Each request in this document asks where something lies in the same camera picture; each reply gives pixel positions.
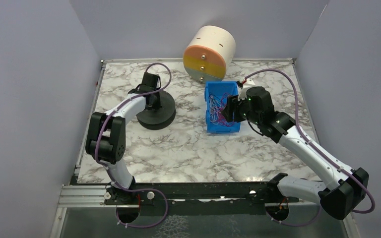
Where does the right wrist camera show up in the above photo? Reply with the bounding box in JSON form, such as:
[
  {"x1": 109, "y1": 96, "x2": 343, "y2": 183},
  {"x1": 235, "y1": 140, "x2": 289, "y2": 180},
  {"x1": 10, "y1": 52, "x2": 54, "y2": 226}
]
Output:
[{"x1": 236, "y1": 79, "x2": 256, "y2": 101}]

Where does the white wire bundle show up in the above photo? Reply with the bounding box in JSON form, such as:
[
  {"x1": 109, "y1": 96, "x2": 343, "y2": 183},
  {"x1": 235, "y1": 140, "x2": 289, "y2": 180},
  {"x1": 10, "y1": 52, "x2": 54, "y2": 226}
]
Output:
[{"x1": 209, "y1": 95, "x2": 222, "y2": 125}]

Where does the black cable spool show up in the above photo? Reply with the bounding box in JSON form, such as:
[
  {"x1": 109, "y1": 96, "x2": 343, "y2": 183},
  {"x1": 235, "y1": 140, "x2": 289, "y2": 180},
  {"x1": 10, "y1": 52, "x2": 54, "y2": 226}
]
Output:
[{"x1": 136, "y1": 91, "x2": 176, "y2": 130}]

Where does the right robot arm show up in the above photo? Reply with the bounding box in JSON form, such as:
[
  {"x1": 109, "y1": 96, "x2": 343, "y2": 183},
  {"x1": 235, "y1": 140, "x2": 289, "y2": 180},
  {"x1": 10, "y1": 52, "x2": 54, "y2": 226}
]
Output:
[{"x1": 221, "y1": 86, "x2": 369, "y2": 220}]

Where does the blue plastic bin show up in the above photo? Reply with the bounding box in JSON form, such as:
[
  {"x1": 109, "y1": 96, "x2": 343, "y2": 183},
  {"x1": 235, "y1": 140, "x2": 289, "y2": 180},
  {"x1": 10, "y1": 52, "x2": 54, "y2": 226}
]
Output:
[{"x1": 204, "y1": 81, "x2": 240, "y2": 134}]

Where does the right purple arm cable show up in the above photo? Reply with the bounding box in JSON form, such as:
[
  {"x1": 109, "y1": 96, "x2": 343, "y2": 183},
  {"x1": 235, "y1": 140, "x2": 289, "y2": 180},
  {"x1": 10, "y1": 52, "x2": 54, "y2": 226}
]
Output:
[{"x1": 243, "y1": 68, "x2": 376, "y2": 227}]

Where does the aluminium frame rail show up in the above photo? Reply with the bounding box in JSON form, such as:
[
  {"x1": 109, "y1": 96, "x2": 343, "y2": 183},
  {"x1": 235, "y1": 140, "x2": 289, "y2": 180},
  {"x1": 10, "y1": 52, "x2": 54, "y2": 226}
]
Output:
[{"x1": 57, "y1": 185, "x2": 106, "y2": 208}]

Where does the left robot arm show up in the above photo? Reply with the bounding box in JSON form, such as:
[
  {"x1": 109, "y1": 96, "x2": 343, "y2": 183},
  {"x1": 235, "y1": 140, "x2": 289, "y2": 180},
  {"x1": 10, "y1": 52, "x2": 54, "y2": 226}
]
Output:
[{"x1": 85, "y1": 72, "x2": 161, "y2": 192}]

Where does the cream cylindrical drawer container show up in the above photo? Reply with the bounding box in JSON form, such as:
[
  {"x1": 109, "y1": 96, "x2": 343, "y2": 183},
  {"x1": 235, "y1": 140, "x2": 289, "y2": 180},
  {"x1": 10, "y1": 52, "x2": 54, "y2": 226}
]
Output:
[{"x1": 183, "y1": 25, "x2": 236, "y2": 83}]

